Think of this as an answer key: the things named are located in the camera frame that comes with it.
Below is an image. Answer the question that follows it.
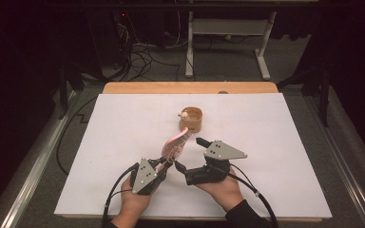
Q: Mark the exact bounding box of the round wooden cup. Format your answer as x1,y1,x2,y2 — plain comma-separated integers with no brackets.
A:
178,106,203,134

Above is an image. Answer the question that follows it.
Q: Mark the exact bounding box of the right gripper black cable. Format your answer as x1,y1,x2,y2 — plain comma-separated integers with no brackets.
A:
230,162,280,228

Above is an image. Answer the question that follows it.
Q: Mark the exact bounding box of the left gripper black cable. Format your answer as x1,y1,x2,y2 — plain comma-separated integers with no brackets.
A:
101,162,141,228

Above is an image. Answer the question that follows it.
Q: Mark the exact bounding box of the black floor cable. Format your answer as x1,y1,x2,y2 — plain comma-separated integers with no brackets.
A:
55,96,99,177

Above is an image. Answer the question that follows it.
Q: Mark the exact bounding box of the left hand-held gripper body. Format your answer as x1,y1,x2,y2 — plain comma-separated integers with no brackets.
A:
129,157,168,196

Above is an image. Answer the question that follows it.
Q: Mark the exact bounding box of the wooden table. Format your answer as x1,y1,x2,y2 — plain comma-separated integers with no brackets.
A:
61,81,324,223

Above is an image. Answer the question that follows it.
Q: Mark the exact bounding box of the pink hairbrush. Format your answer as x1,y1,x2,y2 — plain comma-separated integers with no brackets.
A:
160,126,194,164

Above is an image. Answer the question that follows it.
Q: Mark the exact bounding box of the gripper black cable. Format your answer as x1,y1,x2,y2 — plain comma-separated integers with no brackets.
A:
230,162,280,228
101,162,141,228

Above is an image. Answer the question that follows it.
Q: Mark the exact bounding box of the white table sheet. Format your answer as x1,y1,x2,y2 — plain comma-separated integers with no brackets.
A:
53,92,334,219

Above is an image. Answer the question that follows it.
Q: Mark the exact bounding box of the person's left hand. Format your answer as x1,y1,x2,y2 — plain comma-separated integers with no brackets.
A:
118,177,153,219

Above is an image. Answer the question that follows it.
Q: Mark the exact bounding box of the person's right hand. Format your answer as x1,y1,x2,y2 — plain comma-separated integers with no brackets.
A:
194,167,245,214

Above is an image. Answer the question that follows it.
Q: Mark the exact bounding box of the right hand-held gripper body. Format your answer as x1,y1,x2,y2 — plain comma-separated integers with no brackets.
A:
184,140,248,186

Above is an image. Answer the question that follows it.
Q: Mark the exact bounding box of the black metal stand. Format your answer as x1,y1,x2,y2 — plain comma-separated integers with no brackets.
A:
57,62,86,121
277,62,333,128

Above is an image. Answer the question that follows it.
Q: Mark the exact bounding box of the aluminium floor rail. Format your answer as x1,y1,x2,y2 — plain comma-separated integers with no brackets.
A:
303,94,365,228
0,90,78,228

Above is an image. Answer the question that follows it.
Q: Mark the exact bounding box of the white metal desk frame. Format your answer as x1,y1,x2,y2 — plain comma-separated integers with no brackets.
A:
184,10,279,81

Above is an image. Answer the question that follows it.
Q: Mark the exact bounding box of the tangle of floor cables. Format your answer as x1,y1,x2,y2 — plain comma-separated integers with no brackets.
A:
113,11,192,84

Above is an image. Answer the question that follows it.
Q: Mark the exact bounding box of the dark computer tower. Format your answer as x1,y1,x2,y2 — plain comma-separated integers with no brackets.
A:
87,9,135,71

